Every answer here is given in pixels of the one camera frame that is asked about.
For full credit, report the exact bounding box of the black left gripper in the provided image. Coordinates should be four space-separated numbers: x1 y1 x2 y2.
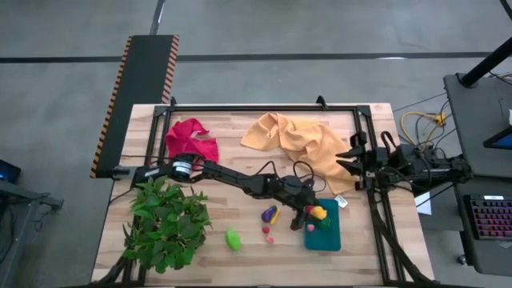
275 175 321 231

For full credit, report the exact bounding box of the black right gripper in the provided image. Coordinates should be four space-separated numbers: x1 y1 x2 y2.
334 131 388 191

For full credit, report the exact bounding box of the yellow pepper toy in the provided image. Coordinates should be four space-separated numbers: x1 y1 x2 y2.
310 205 328 222

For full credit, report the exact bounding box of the purple eggplant toy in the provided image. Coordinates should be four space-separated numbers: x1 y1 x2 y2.
261 205 278 224

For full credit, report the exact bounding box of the light green produce toy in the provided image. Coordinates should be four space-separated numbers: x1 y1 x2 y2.
225 228 242 252

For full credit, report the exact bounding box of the blue plastic tupperware container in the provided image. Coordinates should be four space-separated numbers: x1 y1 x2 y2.
304 198 342 252

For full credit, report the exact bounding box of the yellow waffle towel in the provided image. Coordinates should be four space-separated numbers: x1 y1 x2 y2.
241 112 363 196

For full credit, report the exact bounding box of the white paper sheet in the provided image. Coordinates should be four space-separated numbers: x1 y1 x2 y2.
414 191 434 216

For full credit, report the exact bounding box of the red cloth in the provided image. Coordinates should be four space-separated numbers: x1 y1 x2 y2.
165 118 220 163

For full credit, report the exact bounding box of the grey desk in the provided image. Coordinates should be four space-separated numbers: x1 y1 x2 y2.
443 73 512 179
451 174 512 277

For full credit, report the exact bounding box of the green artificial plant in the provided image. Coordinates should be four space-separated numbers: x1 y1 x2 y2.
122 175 213 275

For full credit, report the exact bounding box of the tablet with blue screen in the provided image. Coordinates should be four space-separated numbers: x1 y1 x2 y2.
482 126 512 151

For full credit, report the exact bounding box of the backlit keyboard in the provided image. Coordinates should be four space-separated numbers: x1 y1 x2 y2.
463 194 512 242

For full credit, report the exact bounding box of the black diagonal pole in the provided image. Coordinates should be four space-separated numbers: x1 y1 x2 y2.
459 35 512 88

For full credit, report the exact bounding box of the hazard-striped black floor mat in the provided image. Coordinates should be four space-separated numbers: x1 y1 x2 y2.
90 34 181 179

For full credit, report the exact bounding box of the grey metal stand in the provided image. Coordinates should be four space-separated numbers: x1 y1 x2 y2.
0 178 65 288

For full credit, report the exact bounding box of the blue-lit device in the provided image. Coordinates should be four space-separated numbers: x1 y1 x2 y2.
0 158 23 185

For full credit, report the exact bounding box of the black aluminium table frame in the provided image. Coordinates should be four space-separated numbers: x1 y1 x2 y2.
91 102 437 287

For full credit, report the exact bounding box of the yellow cable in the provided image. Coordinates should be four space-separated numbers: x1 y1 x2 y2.
401 110 448 169

